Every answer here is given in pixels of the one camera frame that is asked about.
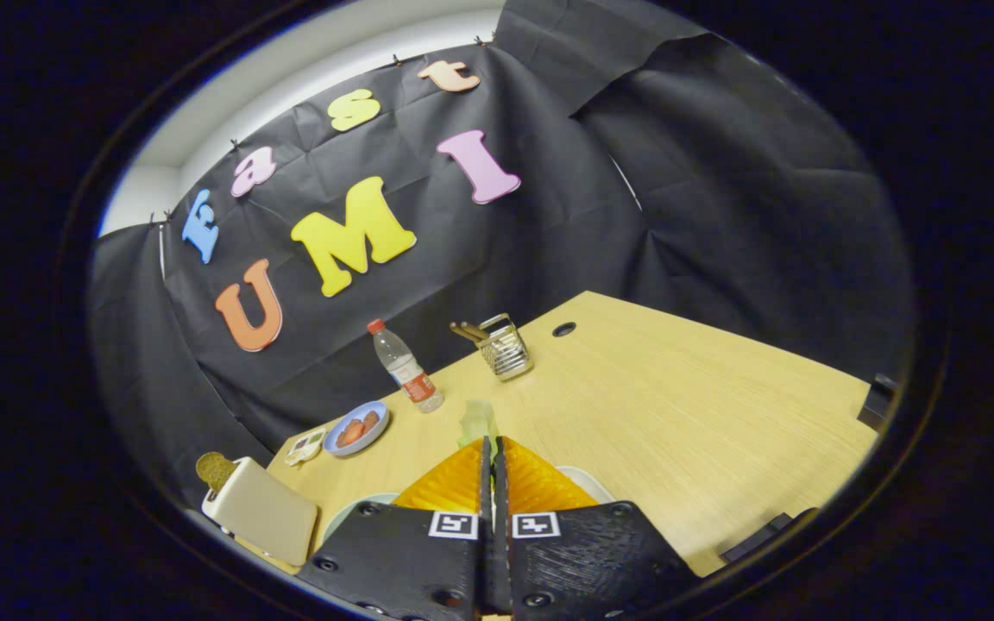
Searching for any white toaster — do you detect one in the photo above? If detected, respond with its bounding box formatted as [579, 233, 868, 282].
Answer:
[201, 457, 319, 567]

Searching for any blue round plate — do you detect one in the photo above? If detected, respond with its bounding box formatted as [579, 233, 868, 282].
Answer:
[323, 400, 391, 457]

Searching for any white divided condiment tray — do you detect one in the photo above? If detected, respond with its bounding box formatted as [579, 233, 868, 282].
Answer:
[285, 427, 327, 467]

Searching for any black backdrop cloth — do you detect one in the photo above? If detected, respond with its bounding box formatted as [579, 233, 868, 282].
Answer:
[87, 0, 916, 510]

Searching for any brown bread slice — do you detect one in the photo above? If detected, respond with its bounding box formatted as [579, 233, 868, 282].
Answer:
[196, 452, 237, 494]

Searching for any dark bar-shaped object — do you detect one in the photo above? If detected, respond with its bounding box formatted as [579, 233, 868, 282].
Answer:
[719, 509, 817, 563]

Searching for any green lettuce leaf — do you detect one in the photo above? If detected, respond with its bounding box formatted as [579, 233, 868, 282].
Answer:
[459, 399, 500, 449]

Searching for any clear red-capped plastic bottle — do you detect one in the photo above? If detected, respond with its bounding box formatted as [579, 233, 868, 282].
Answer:
[367, 319, 444, 414]

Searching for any pale green round plate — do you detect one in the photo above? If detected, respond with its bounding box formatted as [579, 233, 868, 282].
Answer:
[323, 492, 400, 544]

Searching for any metal wire utensil holder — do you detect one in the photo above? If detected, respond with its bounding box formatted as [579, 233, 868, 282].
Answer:
[477, 313, 534, 381]

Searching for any white square plate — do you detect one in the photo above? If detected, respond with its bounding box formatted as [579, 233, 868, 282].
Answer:
[557, 466, 614, 505]

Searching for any dark block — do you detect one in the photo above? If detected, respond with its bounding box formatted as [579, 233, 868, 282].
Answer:
[858, 373, 899, 430]

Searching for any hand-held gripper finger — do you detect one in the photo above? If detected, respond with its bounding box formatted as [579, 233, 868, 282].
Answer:
[494, 436, 696, 618]
[297, 436, 495, 621]

